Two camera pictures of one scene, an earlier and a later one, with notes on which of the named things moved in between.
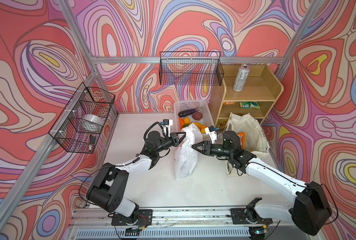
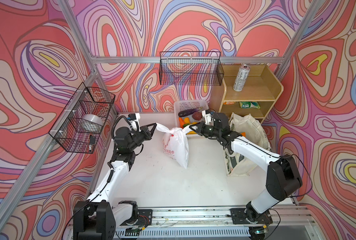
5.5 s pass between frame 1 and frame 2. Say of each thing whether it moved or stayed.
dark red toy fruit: stayed
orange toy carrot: stayed
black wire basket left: stayed
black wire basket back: stayed
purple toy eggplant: stayed
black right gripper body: moved
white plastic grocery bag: moved
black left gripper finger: moved
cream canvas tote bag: stayed
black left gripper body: moved
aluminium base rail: stayed
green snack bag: stayed
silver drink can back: stayed
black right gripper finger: moved
